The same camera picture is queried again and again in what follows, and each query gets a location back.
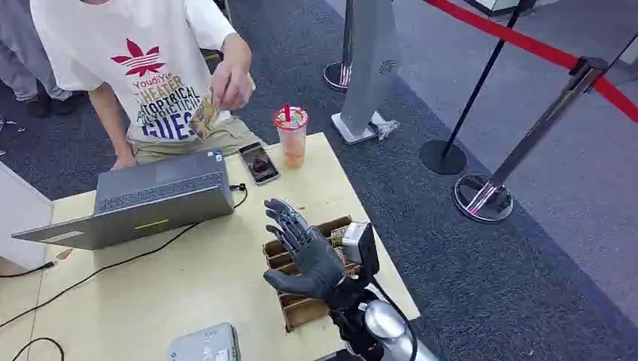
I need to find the person's left hand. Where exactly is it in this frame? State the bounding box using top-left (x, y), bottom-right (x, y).
top-left (209, 60), bottom-right (256, 111)

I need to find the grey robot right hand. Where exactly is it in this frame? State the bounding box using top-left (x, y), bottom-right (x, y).
top-left (263, 197), bottom-right (346, 301)

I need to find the person's right hand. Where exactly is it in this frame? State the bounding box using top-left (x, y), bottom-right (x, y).
top-left (110, 154), bottom-right (138, 172)

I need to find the grey laptop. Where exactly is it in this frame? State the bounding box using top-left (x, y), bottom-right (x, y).
top-left (11, 148), bottom-right (235, 252)

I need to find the wooden card box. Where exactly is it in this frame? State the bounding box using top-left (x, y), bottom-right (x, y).
top-left (262, 215), bottom-right (363, 334)

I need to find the black smartphone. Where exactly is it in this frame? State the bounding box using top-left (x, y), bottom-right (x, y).
top-left (238, 141), bottom-right (281, 187)

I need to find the orange drink cup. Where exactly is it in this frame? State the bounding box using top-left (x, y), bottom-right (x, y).
top-left (272, 103), bottom-right (309, 170)

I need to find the white cabinet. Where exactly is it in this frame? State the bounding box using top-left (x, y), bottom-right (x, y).
top-left (0, 161), bottom-right (55, 271)

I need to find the metal chair base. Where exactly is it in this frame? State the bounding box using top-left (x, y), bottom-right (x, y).
top-left (0, 113), bottom-right (27, 157)

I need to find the grey flat device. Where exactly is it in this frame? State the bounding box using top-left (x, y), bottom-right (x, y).
top-left (168, 322), bottom-right (242, 361)

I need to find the grey standing kiosk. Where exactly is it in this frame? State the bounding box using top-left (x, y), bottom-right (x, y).
top-left (330, 0), bottom-right (403, 146)

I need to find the standing person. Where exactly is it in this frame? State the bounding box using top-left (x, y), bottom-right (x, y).
top-left (0, 0), bottom-right (89, 119)

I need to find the crumpled clear plastic wrap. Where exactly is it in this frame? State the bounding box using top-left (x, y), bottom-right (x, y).
top-left (370, 111), bottom-right (401, 141)

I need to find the chrome stanchion with wide base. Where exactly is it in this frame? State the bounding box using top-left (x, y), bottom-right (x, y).
top-left (451, 56), bottom-right (610, 223)

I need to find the white stand base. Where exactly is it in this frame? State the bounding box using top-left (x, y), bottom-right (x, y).
top-left (463, 0), bottom-right (559, 18)

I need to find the red barrier belt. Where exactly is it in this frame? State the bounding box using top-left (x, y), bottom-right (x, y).
top-left (424, 0), bottom-right (638, 124)

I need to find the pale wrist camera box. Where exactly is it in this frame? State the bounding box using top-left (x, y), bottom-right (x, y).
top-left (341, 221), bottom-right (380, 274)

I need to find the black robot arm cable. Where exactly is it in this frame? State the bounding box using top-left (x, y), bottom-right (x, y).
top-left (369, 278), bottom-right (418, 361)

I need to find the black laptop power cable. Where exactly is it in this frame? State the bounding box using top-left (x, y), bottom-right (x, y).
top-left (0, 183), bottom-right (249, 330)

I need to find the chrome stanchion post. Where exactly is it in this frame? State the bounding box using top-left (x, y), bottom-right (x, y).
top-left (323, 0), bottom-right (356, 93)

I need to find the black plug cable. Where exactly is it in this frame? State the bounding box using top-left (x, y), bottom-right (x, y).
top-left (0, 261), bottom-right (56, 280)

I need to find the black looped cable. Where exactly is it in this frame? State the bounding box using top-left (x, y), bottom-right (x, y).
top-left (10, 337), bottom-right (66, 361)

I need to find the black stanchion post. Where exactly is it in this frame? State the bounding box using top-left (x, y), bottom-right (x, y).
top-left (419, 0), bottom-right (532, 176)

